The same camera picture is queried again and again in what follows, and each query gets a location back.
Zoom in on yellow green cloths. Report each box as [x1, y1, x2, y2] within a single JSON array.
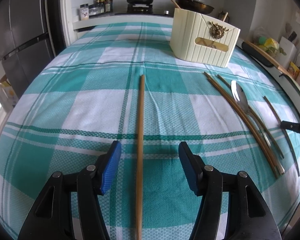
[[252, 27, 287, 56]]

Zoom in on white labelled jar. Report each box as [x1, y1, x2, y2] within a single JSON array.
[[79, 4, 90, 20]]

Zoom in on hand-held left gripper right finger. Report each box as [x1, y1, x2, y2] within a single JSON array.
[[178, 141, 283, 240]]

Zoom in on grey refrigerator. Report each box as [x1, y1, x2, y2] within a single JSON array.
[[0, 0, 57, 100]]

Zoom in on black handled knives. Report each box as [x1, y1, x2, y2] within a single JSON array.
[[286, 24, 298, 42]]

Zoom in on cardboard box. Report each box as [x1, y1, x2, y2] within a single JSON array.
[[0, 76, 18, 106]]

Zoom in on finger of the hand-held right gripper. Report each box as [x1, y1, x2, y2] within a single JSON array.
[[280, 120, 300, 134]]

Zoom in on dark wooden chopstick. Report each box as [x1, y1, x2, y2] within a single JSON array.
[[216, 74, 285, 159], [263, 96, 300, 177]]

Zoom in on black glass cooktop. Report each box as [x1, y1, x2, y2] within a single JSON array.
[[114, 4, 176, 17]]

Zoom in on cream ribbed utensil holder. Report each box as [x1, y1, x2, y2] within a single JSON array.
[[169, 8, 241, 68]]

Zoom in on large metal spoon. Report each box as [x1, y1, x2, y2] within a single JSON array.
[[230, 80, 285, 175]]

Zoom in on teal plaid tablecloth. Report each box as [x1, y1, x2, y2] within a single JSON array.
[[0, 21, 300, 240]]

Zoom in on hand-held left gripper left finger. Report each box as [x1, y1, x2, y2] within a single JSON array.
[[17, 140, 122, 240]]

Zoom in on dark metal wok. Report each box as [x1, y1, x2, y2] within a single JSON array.
[[174, 0, 215, 15]]

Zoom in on clear spice containers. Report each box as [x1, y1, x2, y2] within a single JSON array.
[[89, 4, 105, 18]]

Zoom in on white knife block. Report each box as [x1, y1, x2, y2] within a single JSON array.
[[279, 36, 300, 65]]

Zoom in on black door frame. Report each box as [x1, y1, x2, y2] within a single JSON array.
[[43, 0, 66, 55]]

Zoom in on wooden cutting board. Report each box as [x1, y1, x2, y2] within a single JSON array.
[[244, 40, 294, 79]]

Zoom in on dark glass pitcher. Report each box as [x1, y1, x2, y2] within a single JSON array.
[[218, 11, 231, 23]]

